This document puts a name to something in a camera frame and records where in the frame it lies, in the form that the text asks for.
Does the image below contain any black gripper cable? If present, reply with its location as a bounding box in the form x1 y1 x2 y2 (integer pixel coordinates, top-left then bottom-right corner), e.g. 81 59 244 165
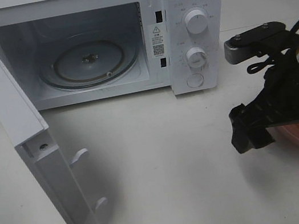
245 54 281 75

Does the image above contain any white microwave knob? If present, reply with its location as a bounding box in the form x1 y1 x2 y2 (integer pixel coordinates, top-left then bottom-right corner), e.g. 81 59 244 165
186 47 207 69
183 7 208 34

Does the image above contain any white warning label sticker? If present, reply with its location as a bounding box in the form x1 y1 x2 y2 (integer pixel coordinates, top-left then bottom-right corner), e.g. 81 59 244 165
148 22 166 58

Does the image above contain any white microwave oven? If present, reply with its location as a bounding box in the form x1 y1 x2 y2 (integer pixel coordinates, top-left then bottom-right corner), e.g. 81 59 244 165
0 0 242 129

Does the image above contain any glass microwave turntable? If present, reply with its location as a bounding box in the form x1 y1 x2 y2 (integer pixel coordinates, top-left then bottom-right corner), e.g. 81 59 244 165
36 29 142 90

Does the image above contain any white microwave door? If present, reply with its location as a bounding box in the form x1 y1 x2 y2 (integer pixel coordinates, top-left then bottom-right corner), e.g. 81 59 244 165
0 0 112 224

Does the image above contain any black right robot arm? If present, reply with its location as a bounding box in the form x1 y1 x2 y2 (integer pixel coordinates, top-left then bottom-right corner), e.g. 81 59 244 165
224 20 299 154

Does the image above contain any round door release button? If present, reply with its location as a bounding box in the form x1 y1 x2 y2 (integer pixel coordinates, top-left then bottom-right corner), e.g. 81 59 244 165
187 73 204 88

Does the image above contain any white lower microwave knob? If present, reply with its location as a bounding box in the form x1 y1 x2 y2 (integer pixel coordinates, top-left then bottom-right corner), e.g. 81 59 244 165
186 47 207 69

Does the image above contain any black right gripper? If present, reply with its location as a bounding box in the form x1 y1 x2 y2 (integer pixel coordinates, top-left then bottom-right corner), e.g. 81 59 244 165
228 54 299 154

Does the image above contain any white upper microwave knob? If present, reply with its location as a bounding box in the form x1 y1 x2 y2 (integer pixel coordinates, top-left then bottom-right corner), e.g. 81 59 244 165
183 7 208 34

